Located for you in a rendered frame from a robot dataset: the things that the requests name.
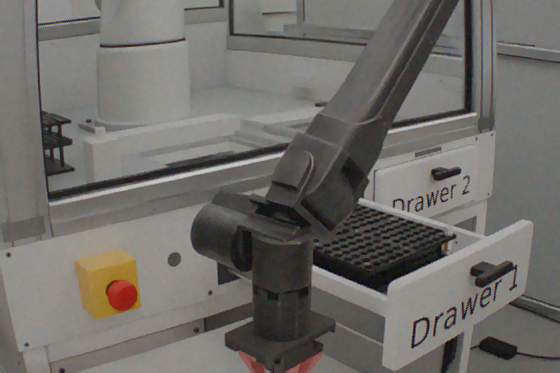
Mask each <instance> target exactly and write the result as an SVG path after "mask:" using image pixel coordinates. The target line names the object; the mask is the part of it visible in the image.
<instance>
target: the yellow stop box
mask: <svg viewBox="0 0 560 373"><path fill-rule="evenodd" d="M75 266H76V271H77V275H78V284H79V292H80V295H81V301H82V308H83V309H84V310H85V311H86V312H87V313H88V314H89V315H90V316H91V317H92V318H94V319H95V320H100V319H102V318H107V317H110V316H115V315H118V314H120V313H121V314H123V313H125V312H128V311H133V310H136V309H138V308H141V306H142V304H141V296H140V292H139V280H138V271H137V268H136V260H135V259H134V258H133V257H131V256H130V255H129V254H127V253H126V252H124V251H122V250H119V249H118V250H114V251H112V252H108V253H105V254H104V253H102V254H99V255H95V256H93V257H90V256H89V257H86V258H83V259H80V260H76V262H75ZM119 280H127V281H128V282H130V283H132V284H133V285H135V287H136V289H137V290H138V298H137V301H136V304H135V305H134V306H133V307H132V308H131V309H130V310H126V311H124V312H119V311H117V310H115V309H114V308H113V307H112V306H111V305H110V304H109V302H108V290H109V289H110V287H111V285H112V284H113V283H116V282H117V281H119Z"/></svg>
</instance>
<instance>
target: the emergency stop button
mask: <svg viewBox="0 0 560 373"><path fill-rule="evenodd" d="M137 298H138V290H137V289H136V287H135V285H133V284H132V283H130V282H128V281H127V280H119V281H117V282H116V283H113V284H112V285H111V287H110V289H109V290H108V302H109V304H110V305H111V306H112V307H113V308H114V309H115V310H117V311H119V312H124V311H126V310H130V309H131V308H132V307H133V306H134V305H135V304H136V301H137Z"/></svg>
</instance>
